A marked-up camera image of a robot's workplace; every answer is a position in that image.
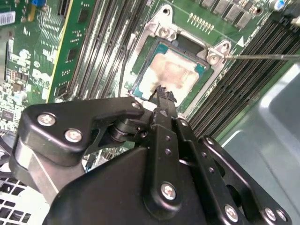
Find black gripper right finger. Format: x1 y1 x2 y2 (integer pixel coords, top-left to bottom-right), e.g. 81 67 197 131
166 91 293 225

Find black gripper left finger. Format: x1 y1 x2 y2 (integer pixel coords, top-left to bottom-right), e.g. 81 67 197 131
9 85 184 218

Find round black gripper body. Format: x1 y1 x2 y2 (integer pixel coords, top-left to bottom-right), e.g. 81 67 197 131
50 118 220 225

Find thin wire locking lever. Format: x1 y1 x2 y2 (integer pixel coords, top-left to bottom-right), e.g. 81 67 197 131
118 35 134 97
222 53 300 61

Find silver-topped CPU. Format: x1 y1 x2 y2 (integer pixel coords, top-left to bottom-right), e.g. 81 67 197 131
130 41 212 106

